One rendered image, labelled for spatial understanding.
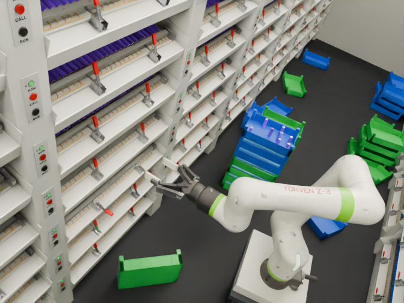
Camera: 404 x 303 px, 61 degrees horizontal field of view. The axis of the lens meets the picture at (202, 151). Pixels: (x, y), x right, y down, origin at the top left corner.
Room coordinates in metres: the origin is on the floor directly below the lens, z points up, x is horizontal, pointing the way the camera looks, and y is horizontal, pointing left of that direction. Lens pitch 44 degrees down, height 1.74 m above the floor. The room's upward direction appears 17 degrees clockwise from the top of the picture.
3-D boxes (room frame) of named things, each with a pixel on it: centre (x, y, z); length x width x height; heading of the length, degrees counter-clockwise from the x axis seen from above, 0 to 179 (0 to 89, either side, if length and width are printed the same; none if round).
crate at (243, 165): (1.62, -0.36, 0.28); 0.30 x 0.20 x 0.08; 79
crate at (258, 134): (1.62, -0.36, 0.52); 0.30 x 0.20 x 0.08; 79
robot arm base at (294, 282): (0.84, -0.55, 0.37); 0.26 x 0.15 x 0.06; 92
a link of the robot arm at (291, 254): (0.84, -0.49, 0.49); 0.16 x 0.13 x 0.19; 12
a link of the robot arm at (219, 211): (0.75, -0.17, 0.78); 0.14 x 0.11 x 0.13; 69
